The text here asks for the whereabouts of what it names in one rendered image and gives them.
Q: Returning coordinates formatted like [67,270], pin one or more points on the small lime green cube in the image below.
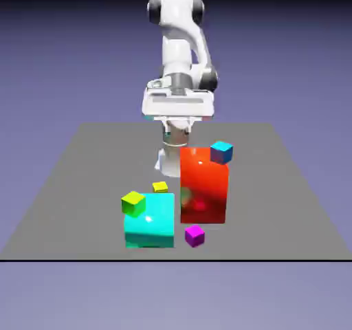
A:
[133,204]

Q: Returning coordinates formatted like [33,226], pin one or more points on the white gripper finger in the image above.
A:
[188,126]
[166,125]

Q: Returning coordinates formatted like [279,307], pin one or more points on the small magenta cube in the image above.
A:
[194,235]

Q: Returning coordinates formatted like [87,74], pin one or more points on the large cyan box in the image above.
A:
[154,222]

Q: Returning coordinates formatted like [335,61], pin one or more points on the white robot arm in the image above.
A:
[176,24]

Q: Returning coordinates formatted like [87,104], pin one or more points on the large red box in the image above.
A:
[203,184]

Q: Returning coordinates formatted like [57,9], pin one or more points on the small yellow cube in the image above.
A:
[160,187]

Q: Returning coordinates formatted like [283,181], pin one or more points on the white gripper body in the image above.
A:
[177,103]

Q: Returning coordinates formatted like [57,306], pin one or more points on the small blue cube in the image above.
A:
[221,152]

